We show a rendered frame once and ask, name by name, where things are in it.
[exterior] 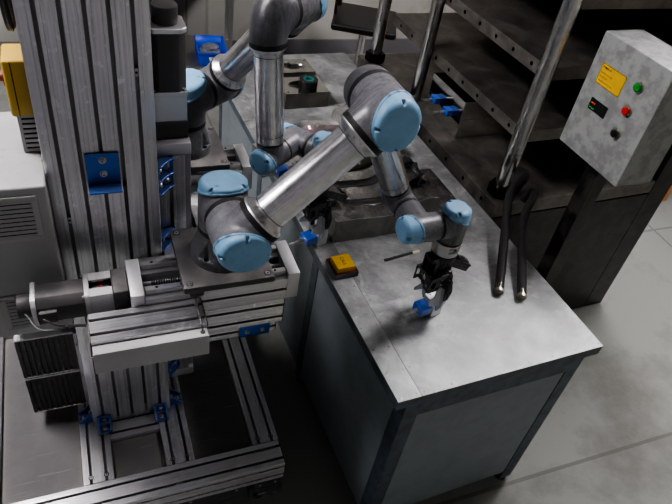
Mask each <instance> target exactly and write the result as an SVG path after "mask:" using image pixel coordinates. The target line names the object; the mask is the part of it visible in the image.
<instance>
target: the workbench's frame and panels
mask: <svg viewBox="0 0 672 504"><path fill-rule="evenodd" d="M219 139H220V141H221V144H222V146H223V147H233V144H243V146H244V148H245V150H246V152H247V155H248V157H249V156H250V154H251V153H252V144H254V143H255V142H254V140H253V138H252V136H251V134H250V133H249V131H248V129H247V127H246V125H245V123H244V122H243V120H242V118H241V116H240V114H239V112H238V111H237V109H236V107H235V105H234V103H233V102H232V100H229V101H226V102H224V103H222V104H220V105H219ZM275 181H276V180H275V178H274V176H273V175H271V176H268V177H265V178H262V175H259V174H257V173H256V172H255V171H254V170H253V172H252V187H251V189H249V190H248V197H257V196H258V195H259V194H261V193H262V192H263V191H264V190H265V189H266V188H268V187H269V186H270V185H271V184H272V183H273V182H275ZM301 232H304V231H303V229H302V227H301V225H300V224H299V222H298V220H297V218H296V216H294V217H293V218H292V219H291V220H290V221H288V222H287V223H286V224H285V225H284V226H282V230H281V237H280V238H279V239H277V240H276V241H282V240H286V242H287V244H288V246H289V243H291V242H294V241H296V240H299V239H300V233H301ZM289 249H290V251H291V253H292V255H293V257H294V260H295V262H296V264H297V266H298V269H299V271H300V278H299V285H298V292H297V296H295V297H289V298H285V304H284V312H283V320H281V321H278V325H279V327H280V329H281V332H282V334H283V336H284V338H285V341H286V343H287V345H288V348H289V350H290V352H291V354H292V357H293V359H294V361H295V364H296V369H295V374H296V380H297V382H299V383H304V384H305V386H306V389H307V391H308V393H309V396H310V398H311V400H312V402H313V405H314V407H315V409H316V412H317V414H318V416H319V418H320V421H321V423H322V425H323V428H324V430H325V432H326V434H327V437H328V439H329V441H330V444H331V446H332V448H333V450H334V453H335V455H336V457H337V460H338V462H339V464H340V466H341V469H342V471H343V473H344V476H345V478H346V480H347V482H348V485H349V487H350V489H351V492H352V494H353V496H354V498H355V501H356V503H357V504H413V503H416V502H419V501H422V500H425V499H428V498H431V497H433V496H436V495H439V494H442V493H445V492H448V491H451V490H453V489H456V488H459V487H462V486H465V485H468V484H471V483H473V482H476V481H479V480H482V479H485V478H488V477H491V476H493V475H494V476H495V477H496V478H497V479H499V480H503V479H505V477H506V476H509V475H510V474H511V473H512V471H513V469H514V468H515V466H516V465H517V463H518V461H519V460H520V458H521V457H522V455H523V454H524V452H525V450H526V449H527V447H528V446H529V444H530V442H531V441H532V439H533V438H534V436H535V435H536V433H537V431H538V430H539V428H540V427H541V425H542V423H543V422H544V420H545V419H546V417H547V416H548V414H549V412H550V411H551V409H552V408H553V406H554V404H555V403H556V401H557V400H558V398H559V397H560V395H561V393H562V392H563V390H564V389H565V387H566V385H567V384H568V382H569V381H570V379H571V378H572V376H573V374H574V373H575V371H576V370H577V368H578V367H579V365H580V364H581V362H582V360H583V359H584V357H588V356H591V355H595V354H598V353H599V351H600V350H601V348H602V347H600V348H596V349H593V350H589V351H585V352H582V353H578V354H575V355H571V356H567V357H564V358H560V359H557V360H553V361H549V362H546V363H542V364H539V365H535V366H531V367H528V368H524V369H521V370H517V371H513V372H510V373H506V374H502V375H499V376H495V377H492V378H488V379H484V380H481V381H477V382H474V383H470V384H466V385H463V386H459V387H456V388H452V389H448V390H445V391H441V392H438V393H434V394H430V395H427V396H423V397H420V398H416V399H412V400H409V401H405V402H402V403H398V402H397V400H396V399H395V397H394V395H393V393H392V391H391V389H390V388H389V386H388V384H387V382H386V380H385V379H384V377H383V375H382V373H381V371H380V369H379V368H378V366H377V364H376V362H375V360H374V358H373V357H372V355H371V353H370V351H369V349H368V348H367V346H366V344H365V342H364V340H363V338H362V337H361V335H360V333H359V331H358V329H357V328H356V326H355V324H354V322H353V320H352V318H351V317H350V315H349V313H348V311H347V309H346V307H345V306H344V304H343V302H342V300H341V298H340V297H339V295H338V293H337V291H336V289H335V287H334V286H333V284H332V282H331V280H330V278H329V276H328V275H327V273H326V271H325V269H324V267H323V266H322V264H321V262H320V260H319V258H318V256H317V255H316V253H315V251H314V249H313V247H312V246H311V245H310V246H306V245H305V244H304V243H303V242H302V243H299V244H295V245H293V246H289Z"/></svg>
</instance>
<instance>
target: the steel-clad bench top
mask: <svg viewBox="0 0 672 504"><path fill-rule="evenodd" d="M288 59H306V60H307V61H308V63H309V64H310V65H311V66H312V68H313V69H314V70H315V76H318V77H319V78H320V80H321V81H322V82H323V84H324V85H325V86H326V87H327V89H328V90H329V91H330V94H329V101H328V106H324V107H310V108H296V109H284V123H290V124H295V123H296V122H298V121H302V120H324V119H328V118H330V117H331V115H332V111H333V109H335V108H338V107H342V106H346V105H347V104H346V102H345V99H344V95H343V89H344V84H345V81H346V79H347V77H348V76H349V75H350V73H351V72H352V71H354V70H355V69H356V68H358V67H357V66H356V65H355V64H354V63H353V62H352V60H351V59H350V58H349V57H348V56H347V55H346V54H345V53H318V54H291V55H283V60H288ZM232 102H233V103H234V105H235V107H236V109H237V111H238V112H239V114H240V116H241V118H242V120H243V122H244V123H245V125H246V127H247V129H248V131H249V133H250V134H251V136H252V138H253V140H254V142H255V143H256V118H255V88H254V69H253V70H252V71H251V72H250V73H249V74H248V75H247V76H246V83H245V86H244V89H243V91H242V92H241V93H240V94H239V95H238V96H237V97H235V98H234V99H232ZM400 153H401V155H405V156H406V157H410V158H411V159H412V161H413V162H417V163H418V168H419V169H425V168H430V169H431V170H432V171H433V172H434V173H435V175H436V176H437V177H438V178H439V179H440V180H441V182H442V183H443V184H444V185H445V186H446V187H447V189H448V190H449V191H450V192H451V193H452V195H453V196H454V197H455V198H456V199H457V200H461V201H463V202H465V203H467V204H468V205H469V206H470V208H471V210H472V215H471V220H470V224H469V226H468V228H467V231H466V233H465V236H464V239H463V242H462V244H461V247H460V250H459V252H458V254H459V255H462V256H464V257H466V258H467V259H468V261H469V263H470V264H471V266H470V267H469V268H468V269H467V270H466V271H463V270H460V269H457V268H454V267H452V268H451V271H452V274H453V278H452V281H453V289H452V293H451V295H450V297H449V298H448V300H447V301H446V302H445V304H444V305H443V306H442V309H441V312H440V314H438V315H435V316H433V317H430V316H429V315H425V316H423V317H419V315H418V314H417V313H416V312H415V313H412V314H410V315H407V316H404V317H402V316H401V313H403V312H406V311H409V310H411V309H413V308H412V306H413V303H414V301H417V300H420V299H423V298H424V297H423V296H422V289H419V290H414V287H415V286H416V285H417V284H419V283H421V280H420V279H419V278H418V277H416V278H413V276H414V273H415V270H416V266H417V264H420V263H423V259H424V256H425V253H426V252H429V251H431V245H432V242H433V241H430V242H424V243H421V244H409V245H405V244H402V243H401V242H400V241H399V239H398V238H397V234H396V233H392V234H386V235H379V236H373V237H367V238H361V239H354V240H348V241H342V242H336V243H332V242H331V240H330V238H329V236H328V235H327V241H326V244H323V245H321V246H318V247H317V246H316V245H315V244H313V245H311V246H312V247H313V249H314V251H315V253H316V255H317V256H318V258H319V260H320V262H321V264H322V266H323V267H324V269H325V271H326V273H327V275H328V276H329V278H330V280H331V282H332V284H333V286H334V287H335V289H336V291H337V293H338V295H339V297H340V298H341V300H342V302H343V304H344V306H345V307H346V309H347V311H348V313H349V315H350V317H351V318H352V320H353V322H354V324H355V326H356V328H357V329H358V331H359V333H360V335H361V337H362V338H363V340H364V342H365V344H366V346H367V348H368V349H369V351H370V353H371V355H372V357H373V358H374V360H375V362H376V364H377V366H378V368H379V369H380V371H381V373H382V375H383V377H384V379H385V380H386V382H387V384H388V386H389V388H390V389H391V391H392V393H393V395H394V397H395V399H396V400H397V402H398V403H402V402H405V401H409V400H412V399H416V398H420V397H423V396H427V395H430V394H434V393H438V392H441V391H445V390H448V389H452V388H456V387H459V386H463V385H466V384H470V383H474V382H477V381H481V380H484V379H488V378H492V377H495V376H499V375H502V374H506V373H510V372H513V371H517V370H521V369H524V368H528V367H531V366H535V365H539V364H542V363H546V362H549V361H553V360H557V359H560V358H564V357H567V356H571V355H575V354H578V353H582V352H585V351H589V350H593V349H596V348H600V347H603V345H602V344H601V343H600V341H599V340H598V339H597V338H596V337H595V336H594V335H593V334H592V332H591V331H590V330H589V329H588V328H587V327H586V326H585V324H584V323H583V322H582V321H581V320H580V319H579V318H578V317H577V315H576V314H575V313H574V312H573V311H572V310H571V309H570V307H569V306H568V305H567V304H566V303H565V302H564V301H563V300H562V298H561V297H560V296H559V295H558V294H557V293H556V292H555V290H554V289H553V288H552V287H551V286H550V285H549V284H548V283H547V281H546V280H545V279H544V278H543V277H542V276H541V275H540V273H539V272H538V271H537V270H536V269H535V268H534V267H533V266H532V264H531V263H530V262H529V261H528V260H527V298H526V299H525V300H518V299H517V247H516V246H515V245H514V244H513V243H512V242H511V241H510V239H509V243H508V253H507V263H506V274H505V284H504V293H503V294H502V295H497V294H495V293H494V287H495V278H496V269H497V260H498V250H499V241H500V232H501V229H500V228H499V227H498V226H497V225H496V224H495V223H494V221H493V220H492V219H491V218H490V217H489V216H488V215H487V213H486V212H485V211H484V210H483V209H482V208H481V207H480V206H479V204H478V203H477V202H476V201H475V200H474V199H473V198H472V196H471V195H470V194H469V193H468V192H467V191H466V190H465V189H464V187H463V186H462V185H461V184H460V183H459V182H458V181H457V179H456V178H455V177H454V176H453V175H452V174H451V173H450V172H449V170H448V169H447V168H446V167H445V166H444V165H443V164H442V162H441V161H440V160H439V159H438V158H437V157H436V156H435V155H434V153H433V152H432V151H431V150H430V149H429V148H428V147H427V145H426V144H425V143H424V142H423V141H422V140H421V139H420V138H419V136H418V135H417V136H416V137H415V139H414V140H413V141H412V142H411V143H410V144H409V145H408V146H407V147H406V148H404V149H403V150H401V151H400ZM415 250H420V252H418V253H415V254H411V255H407V256H404V257H400V258H396V259H393V260H389V261H384V259H386V258H390V257H393V256H397V255H401V254H404V253H408V252H412V251H415ZM343 254H349V256H350V258H351V259H352V261H353V263H354V264H355V266H356V268H357V269H358V271H359V273H358V276H355V277H350V278H344V279H339V280H334V278H333V276H332V275H331V273H330V271H329V269H328V267H327V266H326V264H325V261H326V259H327V258H331V256H337V255H343Z"/></svg>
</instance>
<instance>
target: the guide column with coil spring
mask: <svg viewBox="0 0 672 504"><path fill-rule="evenodd" d="M445 1H446V0H432V4H431V8H430V12H429V16H428V20H427V25H426V29H425V33H424V37H423V41H422V45H421V49H420V54H419V58H418V62H417V66H416V70H415V74H414V78H413V83H412V87H411V91H410V94H411V95H412V96H413V98H414V100H415V102H419V101H420V99H421V95H422V92H423V88H424V84H425V80H426V76H427V72H428V68H429V64H430V60H431V56H432V52H433V48H434V45H435V41H436V37H437V33H438V29H439V25H440V21H441V17H442V13H443V9H444V5H445Z"/></svg>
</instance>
